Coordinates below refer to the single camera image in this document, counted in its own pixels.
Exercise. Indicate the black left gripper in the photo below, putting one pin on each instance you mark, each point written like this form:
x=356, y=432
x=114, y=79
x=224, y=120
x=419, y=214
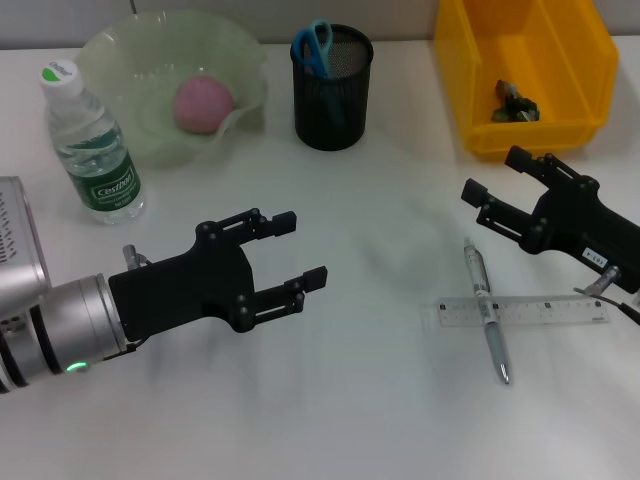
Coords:
x=180, y=290

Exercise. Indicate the silver ballpoint pen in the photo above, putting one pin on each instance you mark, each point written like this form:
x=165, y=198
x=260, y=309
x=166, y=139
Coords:
x=497, y=345

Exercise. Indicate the pink peach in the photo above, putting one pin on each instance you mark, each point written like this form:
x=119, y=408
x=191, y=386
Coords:
x=205, y=107

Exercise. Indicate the black mesh pen cup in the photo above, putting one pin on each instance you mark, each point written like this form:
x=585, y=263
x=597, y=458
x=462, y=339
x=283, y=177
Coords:
x=345, y=120

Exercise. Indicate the clear water bottle green label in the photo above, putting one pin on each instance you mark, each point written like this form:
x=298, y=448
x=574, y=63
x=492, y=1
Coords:
x=105, y=185

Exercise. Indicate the blue cyan scissors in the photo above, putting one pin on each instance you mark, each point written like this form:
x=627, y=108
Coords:
x=316, y=62

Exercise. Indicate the small dark object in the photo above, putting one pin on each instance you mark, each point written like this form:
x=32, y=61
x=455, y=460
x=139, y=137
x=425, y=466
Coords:
x=515, y=107

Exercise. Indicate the transparent plastic ruler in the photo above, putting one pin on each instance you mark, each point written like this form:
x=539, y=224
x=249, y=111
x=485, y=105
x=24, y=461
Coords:
x=550, y=310

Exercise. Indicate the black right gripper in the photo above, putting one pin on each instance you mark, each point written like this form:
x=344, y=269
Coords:
x=580, y=225

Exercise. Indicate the green glass fruit bowl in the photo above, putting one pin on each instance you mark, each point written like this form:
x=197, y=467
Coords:
x=140, y=100

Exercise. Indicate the yellow plastic bin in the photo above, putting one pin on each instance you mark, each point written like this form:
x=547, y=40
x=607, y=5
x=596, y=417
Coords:
x=550, y=135

